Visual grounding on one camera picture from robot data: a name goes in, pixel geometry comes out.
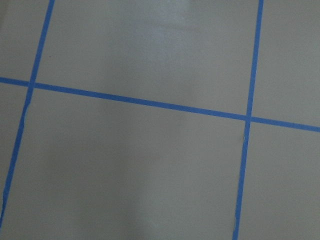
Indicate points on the brown table mat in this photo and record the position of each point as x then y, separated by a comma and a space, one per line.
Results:
125, 162

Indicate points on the blue tape grid lines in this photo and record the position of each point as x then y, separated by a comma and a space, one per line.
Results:
150, 103

